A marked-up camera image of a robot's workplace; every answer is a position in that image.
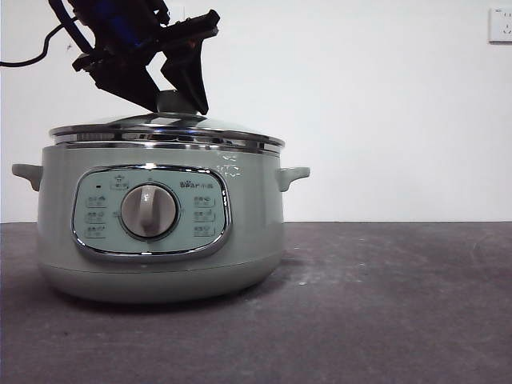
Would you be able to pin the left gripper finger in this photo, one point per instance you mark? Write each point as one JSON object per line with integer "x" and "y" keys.
{"x": 128, "y": 86}
{"x": 188, "y": 72}

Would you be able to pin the glass lid with green knob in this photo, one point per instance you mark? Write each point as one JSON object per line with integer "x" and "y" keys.
{"x": 224, "y": 130}

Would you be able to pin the sage green electric pot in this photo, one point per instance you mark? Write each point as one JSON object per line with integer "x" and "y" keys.
{"x": 248, "y": 224}

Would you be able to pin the white wall socket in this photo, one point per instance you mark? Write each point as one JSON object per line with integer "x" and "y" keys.
{"x": 502, "y": 26}

